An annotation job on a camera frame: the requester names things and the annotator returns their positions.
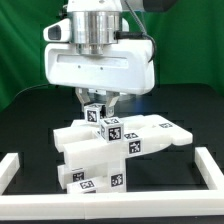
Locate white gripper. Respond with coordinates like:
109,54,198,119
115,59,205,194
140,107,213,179
43,19,155,114

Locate white tagged cube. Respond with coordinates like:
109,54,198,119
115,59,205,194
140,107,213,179
100,117,124,143
84,103,103,124

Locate white chair back frame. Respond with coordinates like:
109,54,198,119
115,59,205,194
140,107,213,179
53,115,193,169

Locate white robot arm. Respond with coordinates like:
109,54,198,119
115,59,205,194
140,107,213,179
43,0,177,117

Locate green backdrop curtain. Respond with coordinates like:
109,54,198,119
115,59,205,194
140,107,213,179
0,0,224,110

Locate white U-shaped obstacle fence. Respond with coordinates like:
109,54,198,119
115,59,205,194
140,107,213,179
0,147,224,220

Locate black cables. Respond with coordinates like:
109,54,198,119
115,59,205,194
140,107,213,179
13,83,48,99

